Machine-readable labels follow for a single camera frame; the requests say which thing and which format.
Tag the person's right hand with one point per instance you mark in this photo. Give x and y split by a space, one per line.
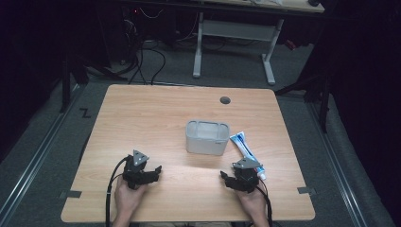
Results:
252 205

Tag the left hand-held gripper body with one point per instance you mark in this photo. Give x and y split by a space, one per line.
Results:
135 170

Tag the dark round table grommet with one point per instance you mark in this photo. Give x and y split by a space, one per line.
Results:
225 100

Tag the blue white toothpaste tube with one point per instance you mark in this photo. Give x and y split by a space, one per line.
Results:
246 150

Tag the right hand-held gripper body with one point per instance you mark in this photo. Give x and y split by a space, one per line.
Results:
247 176

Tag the black metal stand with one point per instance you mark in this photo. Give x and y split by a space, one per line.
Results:
321 94
66 82

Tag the grey tape strip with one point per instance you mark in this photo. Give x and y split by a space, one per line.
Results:
306 190
71 194

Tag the grey plastic storage box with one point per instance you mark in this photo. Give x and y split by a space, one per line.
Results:
207 137

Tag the desk with white legs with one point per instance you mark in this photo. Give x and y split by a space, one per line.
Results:
236 30

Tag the person's left hand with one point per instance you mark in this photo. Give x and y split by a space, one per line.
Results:
127 200

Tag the metal floor rail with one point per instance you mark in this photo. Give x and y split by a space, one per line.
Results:
34 164
337 170

